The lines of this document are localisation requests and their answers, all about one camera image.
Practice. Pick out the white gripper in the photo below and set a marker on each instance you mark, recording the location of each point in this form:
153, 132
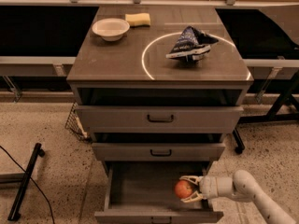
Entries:
207, 186

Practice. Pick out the red apple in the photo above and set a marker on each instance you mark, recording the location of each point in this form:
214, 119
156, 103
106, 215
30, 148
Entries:
184, 189

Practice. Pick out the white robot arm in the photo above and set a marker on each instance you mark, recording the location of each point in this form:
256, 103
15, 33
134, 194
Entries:
241, 187

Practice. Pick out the bottom drawer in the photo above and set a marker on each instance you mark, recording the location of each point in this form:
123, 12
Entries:
142, 192

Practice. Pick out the drawer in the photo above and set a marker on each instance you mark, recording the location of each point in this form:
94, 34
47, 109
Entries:
158, 119
158, 151
142, 192

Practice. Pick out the middle drawer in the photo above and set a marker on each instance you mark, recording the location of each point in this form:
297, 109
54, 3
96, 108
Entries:
158, 151

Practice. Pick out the grey drawer cabinet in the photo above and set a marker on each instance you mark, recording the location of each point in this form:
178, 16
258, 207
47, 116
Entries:
134, 70

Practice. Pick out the top drawer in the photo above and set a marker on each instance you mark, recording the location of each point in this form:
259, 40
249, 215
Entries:
158, 119

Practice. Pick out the yellow sponge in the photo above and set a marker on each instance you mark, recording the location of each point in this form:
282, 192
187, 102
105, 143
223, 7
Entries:
138, 19

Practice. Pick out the white bowl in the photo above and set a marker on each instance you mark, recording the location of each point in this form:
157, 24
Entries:
111, 29

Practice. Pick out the black metal bar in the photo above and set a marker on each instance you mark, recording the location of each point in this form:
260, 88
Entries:
14, 214

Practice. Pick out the black table leg frame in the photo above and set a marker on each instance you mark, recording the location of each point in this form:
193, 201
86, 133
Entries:
285, 89

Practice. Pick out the wire mesh basket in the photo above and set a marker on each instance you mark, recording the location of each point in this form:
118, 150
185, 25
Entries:
74, 125

